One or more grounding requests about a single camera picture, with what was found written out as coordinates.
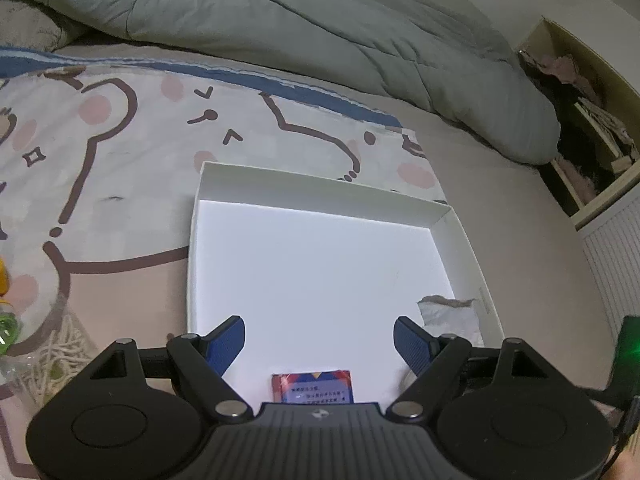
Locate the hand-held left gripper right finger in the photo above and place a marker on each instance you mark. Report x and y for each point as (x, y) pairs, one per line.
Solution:
(412, 345)

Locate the white tissue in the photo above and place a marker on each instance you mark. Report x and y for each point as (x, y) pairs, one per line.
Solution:
(450, 317)

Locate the yellow headlamp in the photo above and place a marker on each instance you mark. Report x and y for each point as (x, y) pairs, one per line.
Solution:
(6, 327)

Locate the person's right forearm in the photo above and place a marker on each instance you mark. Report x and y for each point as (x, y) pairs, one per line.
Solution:
(629, 470)

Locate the grey duvet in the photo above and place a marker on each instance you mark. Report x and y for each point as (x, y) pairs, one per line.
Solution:
(300, 30)

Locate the pink garment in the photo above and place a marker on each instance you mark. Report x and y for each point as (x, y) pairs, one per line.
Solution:
(567, 70)

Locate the cream shelf unit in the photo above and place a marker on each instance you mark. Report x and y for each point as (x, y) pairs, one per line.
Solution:
(615, 200)

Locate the white cardboard box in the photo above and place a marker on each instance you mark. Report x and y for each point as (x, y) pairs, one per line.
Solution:
(310, 270)

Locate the colourful card box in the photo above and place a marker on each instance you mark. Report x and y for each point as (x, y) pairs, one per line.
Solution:
(310, 385)

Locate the beige folded clothes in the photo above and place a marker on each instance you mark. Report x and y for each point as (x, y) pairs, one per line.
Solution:
(605, 125)

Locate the beige fleece pillow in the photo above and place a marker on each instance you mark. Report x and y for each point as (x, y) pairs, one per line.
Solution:
(30, 25)

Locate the bear printed blanket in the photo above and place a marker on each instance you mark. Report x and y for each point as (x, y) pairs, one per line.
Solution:
(125, 185)

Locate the clear bag of rubber bands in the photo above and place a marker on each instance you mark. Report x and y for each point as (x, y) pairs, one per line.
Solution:
(55, 345)

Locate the white louvered door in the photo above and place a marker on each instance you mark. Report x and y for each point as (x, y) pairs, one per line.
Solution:
(615, 270)

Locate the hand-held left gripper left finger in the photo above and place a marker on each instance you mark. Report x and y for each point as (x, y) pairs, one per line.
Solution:
(225, 345)

